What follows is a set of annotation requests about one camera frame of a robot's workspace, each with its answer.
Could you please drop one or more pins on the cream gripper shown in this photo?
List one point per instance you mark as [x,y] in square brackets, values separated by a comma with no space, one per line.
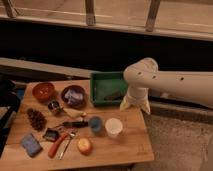
[137,97]

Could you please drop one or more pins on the blue sponge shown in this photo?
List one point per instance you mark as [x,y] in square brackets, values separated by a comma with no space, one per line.
[31,145]

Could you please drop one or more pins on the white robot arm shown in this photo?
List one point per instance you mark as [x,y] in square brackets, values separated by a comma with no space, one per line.
[195,87]

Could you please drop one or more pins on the brown object in tray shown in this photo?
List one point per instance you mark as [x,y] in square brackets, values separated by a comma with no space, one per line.
[114,96]

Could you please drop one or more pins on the green plastic tray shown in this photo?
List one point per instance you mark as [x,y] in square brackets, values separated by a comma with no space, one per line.
[105,83]

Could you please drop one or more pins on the white cup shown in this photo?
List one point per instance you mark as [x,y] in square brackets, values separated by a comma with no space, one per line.
[113,127]

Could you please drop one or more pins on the blue cup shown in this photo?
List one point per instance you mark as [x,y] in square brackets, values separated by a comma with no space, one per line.
[95,123]

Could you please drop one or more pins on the dark purple bowl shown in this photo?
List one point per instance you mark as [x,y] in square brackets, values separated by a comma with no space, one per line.
[78,89]

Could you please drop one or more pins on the crumpled blue white wrapper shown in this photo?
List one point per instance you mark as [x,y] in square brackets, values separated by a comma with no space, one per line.
[73,97]

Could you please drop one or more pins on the yellow pear piece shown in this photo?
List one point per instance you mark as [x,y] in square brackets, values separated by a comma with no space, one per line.
[74,113]

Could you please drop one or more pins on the orange apple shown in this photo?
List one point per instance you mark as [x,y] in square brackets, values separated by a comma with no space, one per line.
[84,146]

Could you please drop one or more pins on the small metal cup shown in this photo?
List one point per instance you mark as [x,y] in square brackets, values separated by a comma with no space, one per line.
[54,107]

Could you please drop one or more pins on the wooden board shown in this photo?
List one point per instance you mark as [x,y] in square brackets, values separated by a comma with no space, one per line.
[131,146]

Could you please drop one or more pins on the red bowl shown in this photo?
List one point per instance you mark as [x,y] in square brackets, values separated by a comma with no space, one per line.
[44,91]

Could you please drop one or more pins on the black binder clip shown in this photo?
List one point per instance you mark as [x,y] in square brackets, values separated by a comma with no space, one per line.
[51,135]

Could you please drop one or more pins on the pine cone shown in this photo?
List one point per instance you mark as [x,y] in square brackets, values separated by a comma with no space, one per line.
[36,119]

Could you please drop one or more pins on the black handled screwdriver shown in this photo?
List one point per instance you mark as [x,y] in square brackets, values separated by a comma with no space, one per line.
[74,124]

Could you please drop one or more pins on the red handled pliers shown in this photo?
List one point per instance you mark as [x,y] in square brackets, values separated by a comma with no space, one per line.
[53,149]

